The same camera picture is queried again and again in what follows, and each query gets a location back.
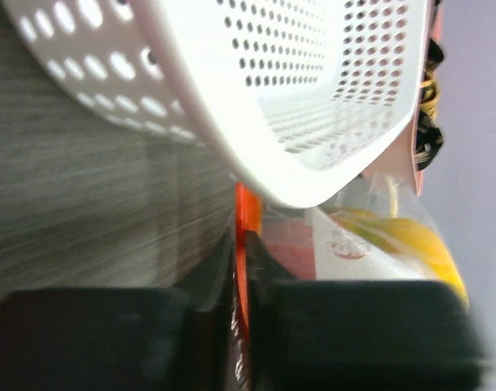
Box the clear zip top bag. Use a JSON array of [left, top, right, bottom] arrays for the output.
[[236, 176, 469, 390]]

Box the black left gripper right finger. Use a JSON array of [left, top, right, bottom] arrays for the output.
[[245, 232, 494, 390]]

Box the white perforated plastic basket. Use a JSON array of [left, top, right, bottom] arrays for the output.
[[3, 1, 432, 209]]

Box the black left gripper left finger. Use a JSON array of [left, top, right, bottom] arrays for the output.
[[0, 233, 234, 390]]

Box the yellow fake banana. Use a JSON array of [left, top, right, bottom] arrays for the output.
[[331, 209, 470, 306]]

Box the pink divided organizer tray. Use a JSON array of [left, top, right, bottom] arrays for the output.
[[361, 0, 446, 197]]

